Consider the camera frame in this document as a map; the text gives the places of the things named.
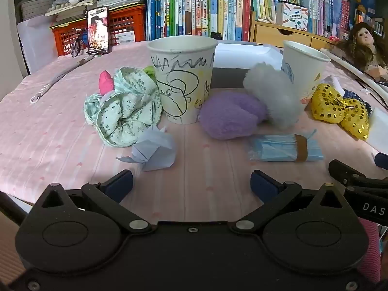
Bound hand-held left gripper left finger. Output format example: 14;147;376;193
36;170;153;234

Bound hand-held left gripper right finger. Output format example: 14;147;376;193
231;170;354;234

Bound gold sequin bow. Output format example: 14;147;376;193
311;83;370;141

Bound green floral cloth scrunchie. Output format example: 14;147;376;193
84;67;163;148

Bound purple plush ball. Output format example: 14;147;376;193
198;92;268;140

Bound white fluffy pom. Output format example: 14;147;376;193
242;62;304;130

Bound green and pink socks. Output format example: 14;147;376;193
99;66;158;95

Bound grey cardboard box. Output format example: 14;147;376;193
211;43;284;89

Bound person's right forearm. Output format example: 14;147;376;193
358;218;383;283

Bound white foam sheet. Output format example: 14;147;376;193
367;109;388;155

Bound blue face mask pack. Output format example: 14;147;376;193
249;130;324;162

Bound pale blue origami paper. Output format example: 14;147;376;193
116;124;177;172

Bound paper cup with blue drawing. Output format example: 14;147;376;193
280;40;331;105

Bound doodled paper cup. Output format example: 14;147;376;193
147;35;219;125

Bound brown-haired doll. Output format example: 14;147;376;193
335;23;388;82

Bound toy bicycle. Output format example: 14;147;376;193
71;28;88;58

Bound wooden drawer organizer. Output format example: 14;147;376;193
250;10;337;50

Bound smartphone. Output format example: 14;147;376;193
86;6;112;56

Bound red plastic crate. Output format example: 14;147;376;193
50;5;146;57

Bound colourful printed box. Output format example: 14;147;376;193
282;2;310;31

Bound row of colourful books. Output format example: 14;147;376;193
146;0;388;41

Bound white tube rail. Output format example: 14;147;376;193
320;48;388;110

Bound grey braided cord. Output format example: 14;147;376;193
30;55;94;104

